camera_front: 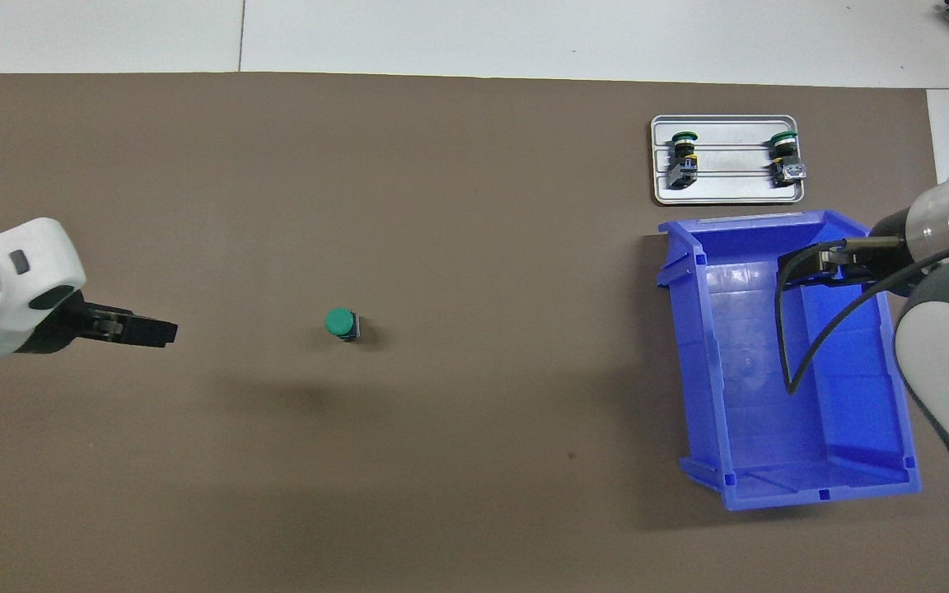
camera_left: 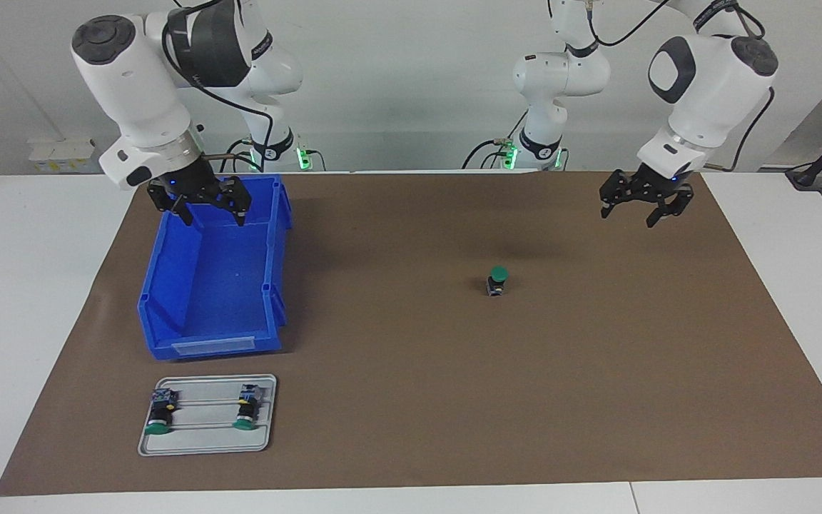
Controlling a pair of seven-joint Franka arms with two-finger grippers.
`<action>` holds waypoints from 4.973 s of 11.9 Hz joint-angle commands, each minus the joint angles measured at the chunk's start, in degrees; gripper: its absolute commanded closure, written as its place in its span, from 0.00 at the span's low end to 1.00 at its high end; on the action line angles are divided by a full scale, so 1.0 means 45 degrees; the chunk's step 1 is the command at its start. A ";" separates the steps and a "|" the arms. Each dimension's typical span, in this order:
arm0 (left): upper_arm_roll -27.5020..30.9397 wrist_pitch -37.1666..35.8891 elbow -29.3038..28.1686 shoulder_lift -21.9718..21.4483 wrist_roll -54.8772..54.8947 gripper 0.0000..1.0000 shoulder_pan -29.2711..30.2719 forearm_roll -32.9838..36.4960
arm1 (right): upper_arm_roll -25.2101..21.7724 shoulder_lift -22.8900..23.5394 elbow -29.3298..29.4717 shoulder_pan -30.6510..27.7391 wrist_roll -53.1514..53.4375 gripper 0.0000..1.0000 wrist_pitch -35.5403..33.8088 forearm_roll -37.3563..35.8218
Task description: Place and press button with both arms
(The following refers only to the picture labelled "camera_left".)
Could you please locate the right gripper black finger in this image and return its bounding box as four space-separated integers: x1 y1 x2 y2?
167 193 196 228
225 176 253 228

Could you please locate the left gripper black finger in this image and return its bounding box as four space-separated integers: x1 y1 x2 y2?
599 173 626 219
645 187 694 229

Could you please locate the blue plastic storage bin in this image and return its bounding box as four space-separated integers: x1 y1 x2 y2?
137 174 293 361

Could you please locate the grey metal tray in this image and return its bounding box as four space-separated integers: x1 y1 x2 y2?
138 374 278 457

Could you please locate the brown paper table mat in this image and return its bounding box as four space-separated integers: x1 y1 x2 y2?
0 171 822 497

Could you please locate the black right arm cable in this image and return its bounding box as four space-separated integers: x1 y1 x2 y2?
161 0 274 173

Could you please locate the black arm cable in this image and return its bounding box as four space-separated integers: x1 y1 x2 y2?
582 0 776 172
161 0 274 173

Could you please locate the black base cable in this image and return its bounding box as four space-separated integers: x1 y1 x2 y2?
462 107 529 170

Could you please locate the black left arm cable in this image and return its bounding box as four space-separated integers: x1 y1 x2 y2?
582 0 776 172

